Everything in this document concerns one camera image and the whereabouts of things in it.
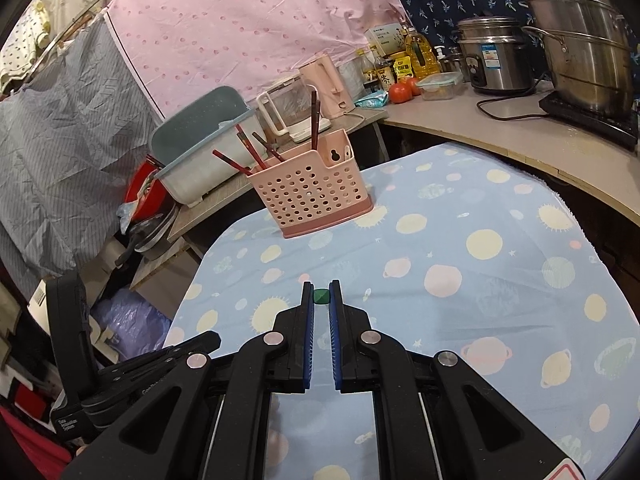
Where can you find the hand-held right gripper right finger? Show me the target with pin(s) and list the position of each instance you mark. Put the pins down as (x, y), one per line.
(334, 345)

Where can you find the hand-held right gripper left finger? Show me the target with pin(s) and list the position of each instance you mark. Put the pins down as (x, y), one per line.
(308, 345)

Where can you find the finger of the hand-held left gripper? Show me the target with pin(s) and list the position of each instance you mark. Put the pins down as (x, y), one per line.
(150, 362)
(107, 402)

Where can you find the green chopstick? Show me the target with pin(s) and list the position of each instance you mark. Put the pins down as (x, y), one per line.
(321, 296)

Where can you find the pink perforated utensil holder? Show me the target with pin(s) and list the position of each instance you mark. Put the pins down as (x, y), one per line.
(310, 195)

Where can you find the dark red chopstick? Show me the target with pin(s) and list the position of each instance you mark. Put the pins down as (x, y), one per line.
(230, 161)
(247, 144)
(314, 120)
(319, 115)
(265, 146)

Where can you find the purple plastic bag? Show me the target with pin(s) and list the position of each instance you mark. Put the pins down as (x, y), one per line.
(130, 320)

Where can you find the red garment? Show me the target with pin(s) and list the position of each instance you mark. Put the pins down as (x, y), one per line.
(30, 440)

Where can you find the black pan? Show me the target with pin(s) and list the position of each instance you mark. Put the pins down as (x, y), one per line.
(150, 235)

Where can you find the clear plastic bag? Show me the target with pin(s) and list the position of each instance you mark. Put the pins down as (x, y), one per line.
(127, 215)

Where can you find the blue printed blanket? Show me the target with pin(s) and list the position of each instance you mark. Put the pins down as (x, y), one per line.
(450, 240)

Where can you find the red basin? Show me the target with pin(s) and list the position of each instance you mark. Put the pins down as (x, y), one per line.
(150, 195)

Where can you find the grey striped cloth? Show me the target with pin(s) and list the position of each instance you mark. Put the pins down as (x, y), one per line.
(65, 160)

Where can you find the grey-blue dish drainer bin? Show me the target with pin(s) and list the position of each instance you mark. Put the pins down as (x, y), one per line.
(200, 175)

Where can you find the white blender jug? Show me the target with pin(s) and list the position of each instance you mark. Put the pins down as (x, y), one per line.
(290, 105)

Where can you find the blue wipes packet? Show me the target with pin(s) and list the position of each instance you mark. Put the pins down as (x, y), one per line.
(372, 100)

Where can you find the red tomato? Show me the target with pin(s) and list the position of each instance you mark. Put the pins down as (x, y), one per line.
(400, 92)
(415, 85)

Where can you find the beige counter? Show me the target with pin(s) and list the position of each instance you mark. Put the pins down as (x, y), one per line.
(500, 140)

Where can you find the pink kettle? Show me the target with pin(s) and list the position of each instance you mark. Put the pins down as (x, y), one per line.
(325, 80)

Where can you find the dark sauce bottle white label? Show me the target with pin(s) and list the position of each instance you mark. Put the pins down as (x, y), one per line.
(384, 76)

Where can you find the clear food container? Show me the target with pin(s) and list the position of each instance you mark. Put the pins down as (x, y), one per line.
(440, 87)

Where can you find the yellow seasoning packet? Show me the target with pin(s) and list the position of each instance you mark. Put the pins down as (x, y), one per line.
(402, 65)

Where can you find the white dotted cloth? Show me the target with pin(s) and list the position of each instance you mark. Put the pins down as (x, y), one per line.
(25, 45)

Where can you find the cooking oil bottle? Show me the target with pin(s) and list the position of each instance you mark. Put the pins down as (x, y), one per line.
(422, 57)

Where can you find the white pump bottle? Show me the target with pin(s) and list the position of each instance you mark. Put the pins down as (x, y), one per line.
(440, 62)

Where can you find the small steel pot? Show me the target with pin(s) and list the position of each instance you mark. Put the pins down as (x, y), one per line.
(454, 62)

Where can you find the white green carton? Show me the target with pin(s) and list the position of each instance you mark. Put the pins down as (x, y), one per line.
(387, 37)

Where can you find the pink dotted curtain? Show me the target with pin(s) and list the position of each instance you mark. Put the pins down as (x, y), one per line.
(240, 25)

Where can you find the steel rice cooker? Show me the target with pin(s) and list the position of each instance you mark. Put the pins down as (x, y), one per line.
(495, 60)

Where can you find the black induction cooker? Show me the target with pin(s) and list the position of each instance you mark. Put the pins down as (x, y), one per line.
(590, 117)

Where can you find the steel steamer pot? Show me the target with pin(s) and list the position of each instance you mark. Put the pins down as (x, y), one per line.
(575, 50)

